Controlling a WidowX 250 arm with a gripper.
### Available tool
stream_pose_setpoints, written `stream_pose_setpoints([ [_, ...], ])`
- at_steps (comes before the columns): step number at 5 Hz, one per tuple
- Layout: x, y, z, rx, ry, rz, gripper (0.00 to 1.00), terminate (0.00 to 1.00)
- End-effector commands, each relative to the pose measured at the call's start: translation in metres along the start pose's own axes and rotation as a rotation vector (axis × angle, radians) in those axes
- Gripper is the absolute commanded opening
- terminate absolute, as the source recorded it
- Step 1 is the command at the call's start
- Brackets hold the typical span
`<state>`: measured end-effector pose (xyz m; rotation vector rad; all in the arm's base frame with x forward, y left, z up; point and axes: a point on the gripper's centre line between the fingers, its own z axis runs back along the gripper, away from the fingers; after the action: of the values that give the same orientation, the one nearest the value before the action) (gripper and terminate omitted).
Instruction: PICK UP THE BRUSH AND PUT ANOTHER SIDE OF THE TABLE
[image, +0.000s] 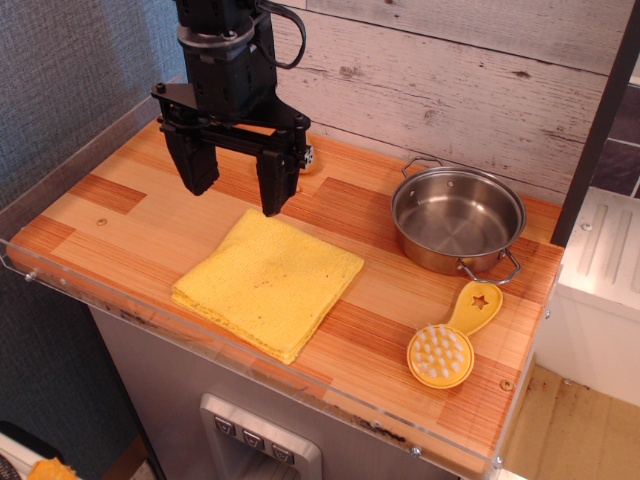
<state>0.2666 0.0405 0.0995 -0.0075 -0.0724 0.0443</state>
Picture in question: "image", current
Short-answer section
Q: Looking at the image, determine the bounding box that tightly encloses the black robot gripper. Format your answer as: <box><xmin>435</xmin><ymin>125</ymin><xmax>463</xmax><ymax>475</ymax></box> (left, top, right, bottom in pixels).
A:
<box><xmin>152</xmin><ymin>25</ymin><xmax>310</xmax><ymax>217</ymax></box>

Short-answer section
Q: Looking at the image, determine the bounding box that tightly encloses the yellow round scrub brush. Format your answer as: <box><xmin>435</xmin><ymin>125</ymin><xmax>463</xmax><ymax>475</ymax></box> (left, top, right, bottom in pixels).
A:
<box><xmin>406</xmin><ymin>281</ymin><xmax>503</xmax><ymax>390</ymax></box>

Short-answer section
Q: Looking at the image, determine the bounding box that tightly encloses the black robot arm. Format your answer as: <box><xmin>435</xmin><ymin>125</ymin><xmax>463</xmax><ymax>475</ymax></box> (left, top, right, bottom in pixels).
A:
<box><xmin>151</xmin><ymin>1</ymin><xmax>313</xmax><ymax>217</ymax></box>

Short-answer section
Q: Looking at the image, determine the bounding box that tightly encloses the toy fried chicken wing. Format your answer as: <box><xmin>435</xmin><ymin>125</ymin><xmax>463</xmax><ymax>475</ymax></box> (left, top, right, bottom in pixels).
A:
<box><xmin>300</xmin><ymin>145</ymin><xmax>317</xmax><ymax>174</ymax></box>

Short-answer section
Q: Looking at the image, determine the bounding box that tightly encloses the folded yellow cloth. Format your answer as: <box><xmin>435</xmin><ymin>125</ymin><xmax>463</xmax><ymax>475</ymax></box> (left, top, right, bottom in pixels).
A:
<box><xmin>171</xmin><ymin>210</ymin><xmax>364</xmax><ymax>365</ymax></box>

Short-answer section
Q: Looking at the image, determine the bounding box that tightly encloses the stainless steel pot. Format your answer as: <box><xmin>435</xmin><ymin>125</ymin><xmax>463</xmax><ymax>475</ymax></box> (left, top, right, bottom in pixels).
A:
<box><xmin>390</xmin><ymin>156</ymin><xmax>527</xmax><ymax>285</ymax></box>

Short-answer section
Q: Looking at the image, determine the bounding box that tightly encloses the grey toy fridge cabinet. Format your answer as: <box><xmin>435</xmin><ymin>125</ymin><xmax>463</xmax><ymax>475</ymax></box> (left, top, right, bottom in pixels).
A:
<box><xmin>91</xmin><ymin>308</ymin><xmax>454</xmax><ymax>479</ymax></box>

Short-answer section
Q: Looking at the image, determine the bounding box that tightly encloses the silver water dispenser panel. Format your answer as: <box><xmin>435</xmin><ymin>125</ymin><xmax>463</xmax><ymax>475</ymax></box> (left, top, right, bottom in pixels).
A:
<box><xmin>200</xmin><ymin>393</ymin><xmax>323</xmax><ymax>479</ymax></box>

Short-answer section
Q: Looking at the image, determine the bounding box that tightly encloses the orange object bottom left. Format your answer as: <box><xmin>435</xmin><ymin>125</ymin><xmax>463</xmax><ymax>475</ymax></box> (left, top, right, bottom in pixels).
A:
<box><xmin>26</xmin><ymin>458</ymin><xmax>78</xmax><ymax>480</ymax></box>

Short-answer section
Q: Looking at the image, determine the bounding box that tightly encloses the white toy appliance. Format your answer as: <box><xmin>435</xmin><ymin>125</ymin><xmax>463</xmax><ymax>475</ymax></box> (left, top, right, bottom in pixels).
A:
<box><xmin>534</xmin><ymin>188</ymin><xmax>639</xmax><ymax>405</ymax></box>

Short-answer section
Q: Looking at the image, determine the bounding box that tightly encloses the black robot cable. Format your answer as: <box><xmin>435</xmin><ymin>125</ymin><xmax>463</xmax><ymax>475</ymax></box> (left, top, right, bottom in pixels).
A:
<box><xmin>254</xmin><ymin>0</ymin><xmax>307</xmax><ymax>71</ymax></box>

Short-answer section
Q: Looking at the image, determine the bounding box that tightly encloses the dark right shelf post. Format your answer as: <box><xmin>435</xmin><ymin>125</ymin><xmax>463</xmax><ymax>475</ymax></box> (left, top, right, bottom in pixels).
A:
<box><xmin>550</xmin><ymin>1</ymin><xmax>639</xmax><ymax>247</ymax></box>

